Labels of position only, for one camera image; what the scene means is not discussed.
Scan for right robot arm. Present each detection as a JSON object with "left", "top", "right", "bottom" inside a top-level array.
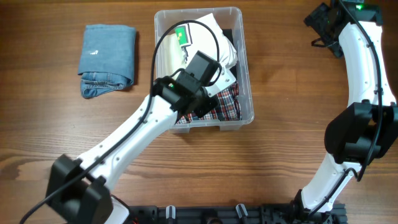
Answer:
[{"left": 286, "top": 1, "right": 397, "bottom": 223}]

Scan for black cable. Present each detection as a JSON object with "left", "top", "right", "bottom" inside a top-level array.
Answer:
[
  {"left": 18, "top": 19, "right": 221, "bottom": 224},
  {"left": 306, "top": 0, "right": 385, "bottom": 215}
]

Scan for cream cloth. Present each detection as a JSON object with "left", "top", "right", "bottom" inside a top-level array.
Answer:
[{"left": 162, "top": 33, "right": 187, "bottom": 76}]

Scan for blue denim jeans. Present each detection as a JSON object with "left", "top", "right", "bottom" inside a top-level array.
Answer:
[{"left": 78, "top": 24, "right": 136, "bottom": 99}]

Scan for right black cable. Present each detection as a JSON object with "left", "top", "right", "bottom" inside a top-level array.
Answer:
[{"left": 306, "top": 0, "right": 385, "bottom": 215}]

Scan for white printed t-shirt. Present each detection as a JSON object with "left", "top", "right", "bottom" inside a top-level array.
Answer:
[{"left": 174, "top": 13, "right": 233, "bottom": 68}]

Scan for black garment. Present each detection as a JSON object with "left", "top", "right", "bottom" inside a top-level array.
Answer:
[{"left": 222, "top": 29, "right": 238, "bottom": 78}]

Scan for left black cable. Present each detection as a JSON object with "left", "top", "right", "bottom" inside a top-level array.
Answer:
[{"left": 18, "top": 19, "right": 221, "bottom": 224}]

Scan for red plaid shirt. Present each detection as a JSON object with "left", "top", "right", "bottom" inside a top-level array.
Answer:
[{"left": 177, "top": 82, "right": 241, "bottom": 124}]

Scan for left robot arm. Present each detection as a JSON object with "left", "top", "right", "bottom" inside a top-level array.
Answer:
[{"left": 44, "top": 51, "right": 227, "bottom": 223}]

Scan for clear plastic storage bin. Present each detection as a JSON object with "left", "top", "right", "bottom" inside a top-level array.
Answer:
[{"left": 154, "top": 7, "right": 254, "bottom": 133}]

